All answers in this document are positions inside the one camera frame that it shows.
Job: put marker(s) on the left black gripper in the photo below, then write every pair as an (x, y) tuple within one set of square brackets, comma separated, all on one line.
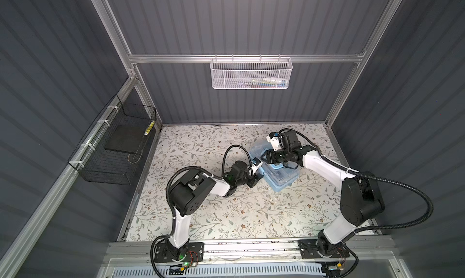
[(253, 179)]

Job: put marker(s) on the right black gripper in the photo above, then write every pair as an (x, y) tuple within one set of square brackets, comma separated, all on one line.
[(269, 154)]

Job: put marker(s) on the light blue plastic toolbox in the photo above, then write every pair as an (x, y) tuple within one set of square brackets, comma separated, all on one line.
[(277, 176)]

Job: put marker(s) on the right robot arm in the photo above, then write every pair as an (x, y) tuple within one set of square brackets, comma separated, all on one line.
[(360, 198)]

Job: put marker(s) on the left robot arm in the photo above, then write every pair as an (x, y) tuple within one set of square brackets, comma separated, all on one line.
[(190, 186)]

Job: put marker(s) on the items in white basket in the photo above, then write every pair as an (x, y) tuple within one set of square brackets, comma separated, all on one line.
[(266, 82)]

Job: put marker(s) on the yellow green marker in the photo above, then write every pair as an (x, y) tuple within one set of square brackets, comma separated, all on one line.
[(149, 128)]

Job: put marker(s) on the white perforated front panel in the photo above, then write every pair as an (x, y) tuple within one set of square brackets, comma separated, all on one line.
[(280, 270)]

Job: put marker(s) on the black pad in basket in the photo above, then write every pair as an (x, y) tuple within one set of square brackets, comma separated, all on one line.
[(126, 139)]

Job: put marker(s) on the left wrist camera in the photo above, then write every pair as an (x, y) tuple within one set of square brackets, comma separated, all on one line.
[(256, 163)]

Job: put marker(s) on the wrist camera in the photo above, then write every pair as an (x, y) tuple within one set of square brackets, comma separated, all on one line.
[(274, 139), (256, 163)]

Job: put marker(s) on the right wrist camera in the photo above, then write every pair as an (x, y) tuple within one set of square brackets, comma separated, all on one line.
[(274, 139)]

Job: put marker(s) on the white wire mesh basket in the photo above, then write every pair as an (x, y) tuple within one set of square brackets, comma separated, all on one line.
[(230, 73)]

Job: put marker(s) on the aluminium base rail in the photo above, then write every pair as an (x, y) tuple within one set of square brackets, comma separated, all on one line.
[(253, 250)]

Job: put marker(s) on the black wire basket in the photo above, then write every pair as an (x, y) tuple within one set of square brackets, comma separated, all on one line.
[(117, 152)]

